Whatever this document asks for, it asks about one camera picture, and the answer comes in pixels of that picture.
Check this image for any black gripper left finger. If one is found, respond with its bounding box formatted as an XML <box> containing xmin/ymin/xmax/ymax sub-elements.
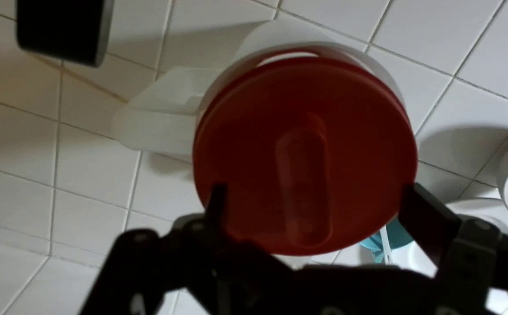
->
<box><xmin>201</xmin><ymin>183</ymin><xmax>233</xmax><ymax>249</ymax></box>

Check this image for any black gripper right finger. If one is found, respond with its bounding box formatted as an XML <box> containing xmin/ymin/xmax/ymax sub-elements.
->
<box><xmin>398</xmin><ymin>183</ymin><xmax>464</xmax><ymax>267</ymax></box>

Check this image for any red cup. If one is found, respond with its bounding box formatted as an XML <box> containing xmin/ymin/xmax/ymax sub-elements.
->
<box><xmin>191</xmin><ymin>55</ymin><xmax>419</xmax><ymax>260</ymax></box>

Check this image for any clear plastic jug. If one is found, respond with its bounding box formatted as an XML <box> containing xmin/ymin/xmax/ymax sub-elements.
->
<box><xmin>112</xmin><ymin>20</ymin><xmax>410</xmax><ymax>177</ymax></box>

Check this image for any blue bowl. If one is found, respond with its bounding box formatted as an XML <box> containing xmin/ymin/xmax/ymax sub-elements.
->
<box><xmin>359</xmin><ymin>223</ymin><xmax>415</xmax><ymax>268</ymax></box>

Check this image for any black bar camera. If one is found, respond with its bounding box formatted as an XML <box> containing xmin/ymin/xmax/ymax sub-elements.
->
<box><xmin>14</xmin><ymin>0</ymin><xmax>116</xmax><ymax>69</ymax></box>

